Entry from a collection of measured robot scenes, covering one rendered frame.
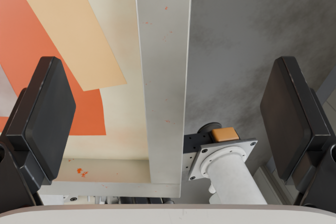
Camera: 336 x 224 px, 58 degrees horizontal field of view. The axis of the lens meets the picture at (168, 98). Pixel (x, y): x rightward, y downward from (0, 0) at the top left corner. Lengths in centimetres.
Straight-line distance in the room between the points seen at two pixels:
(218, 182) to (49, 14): 58
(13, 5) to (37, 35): 3
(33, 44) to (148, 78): 11
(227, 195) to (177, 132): 45
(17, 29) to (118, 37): 9
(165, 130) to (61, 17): 14
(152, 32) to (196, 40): 178
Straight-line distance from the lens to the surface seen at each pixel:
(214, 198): 393
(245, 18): 208
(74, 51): 29
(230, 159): 77
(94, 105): 34
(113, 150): 40
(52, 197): 66
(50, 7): 27
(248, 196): 73
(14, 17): 29
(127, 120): 35
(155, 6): 21
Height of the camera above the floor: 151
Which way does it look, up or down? 42 degrees down
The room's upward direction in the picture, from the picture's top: 157 degrees clockwise
